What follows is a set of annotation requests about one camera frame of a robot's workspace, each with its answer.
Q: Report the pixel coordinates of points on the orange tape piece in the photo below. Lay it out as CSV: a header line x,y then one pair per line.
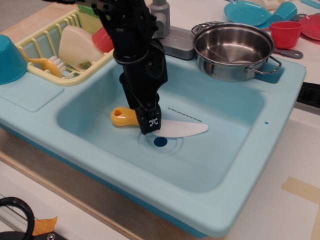
x,y
43,226

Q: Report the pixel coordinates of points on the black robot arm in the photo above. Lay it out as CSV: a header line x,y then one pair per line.
x,y
131,27

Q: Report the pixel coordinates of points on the black bracket at right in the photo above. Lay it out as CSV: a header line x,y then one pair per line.
x,y
309,94

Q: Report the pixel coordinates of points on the yellow handled toy knife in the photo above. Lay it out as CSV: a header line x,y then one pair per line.
x,y
123,116

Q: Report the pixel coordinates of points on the light blue toy sink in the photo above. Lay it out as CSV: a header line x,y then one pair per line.
x,y
200,183

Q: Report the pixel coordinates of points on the teal toy tumbler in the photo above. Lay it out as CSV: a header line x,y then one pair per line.
x,y
286,11

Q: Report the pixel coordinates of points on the grey toy faucet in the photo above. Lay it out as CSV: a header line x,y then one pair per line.
x,y
177,42

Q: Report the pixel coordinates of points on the stainless steel pot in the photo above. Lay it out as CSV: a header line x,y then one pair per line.
x,y
233,52

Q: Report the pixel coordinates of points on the teal toy plate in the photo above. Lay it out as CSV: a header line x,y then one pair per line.
x,y
246,12

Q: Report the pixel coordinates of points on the red toy cup in rack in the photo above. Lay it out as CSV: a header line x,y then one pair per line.
x,y
102,40

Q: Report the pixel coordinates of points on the yellow dish brush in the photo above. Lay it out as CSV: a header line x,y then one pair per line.
x,y
53,64

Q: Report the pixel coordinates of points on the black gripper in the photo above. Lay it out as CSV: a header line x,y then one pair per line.
x,y
144,72

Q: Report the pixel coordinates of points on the cream toy plate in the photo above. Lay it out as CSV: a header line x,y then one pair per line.
x,y
77,48

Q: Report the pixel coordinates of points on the beige masking tape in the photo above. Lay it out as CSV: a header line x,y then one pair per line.
x,y
302,189

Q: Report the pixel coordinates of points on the cream toy object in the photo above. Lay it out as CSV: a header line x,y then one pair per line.
x,y
269,4

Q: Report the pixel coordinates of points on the red toy plate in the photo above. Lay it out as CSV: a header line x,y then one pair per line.
x,y
310,26

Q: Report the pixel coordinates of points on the yellow dish rack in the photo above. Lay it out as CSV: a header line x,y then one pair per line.
x,y
45,42

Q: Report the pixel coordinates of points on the grey toy utensil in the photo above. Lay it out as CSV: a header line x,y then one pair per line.
x,y
291,53

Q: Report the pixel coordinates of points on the teal upturned cup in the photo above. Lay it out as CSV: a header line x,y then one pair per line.
x,y
12,64

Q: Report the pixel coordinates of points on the green toy vegetable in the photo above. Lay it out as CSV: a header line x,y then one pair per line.
x,y
87,10

